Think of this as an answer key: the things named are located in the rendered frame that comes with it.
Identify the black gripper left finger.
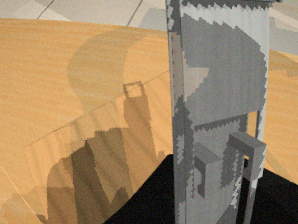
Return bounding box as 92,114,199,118
104,155,176,224

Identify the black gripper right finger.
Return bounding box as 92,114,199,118
235,168,298,224

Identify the light wooden board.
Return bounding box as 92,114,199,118
24,71,174,224

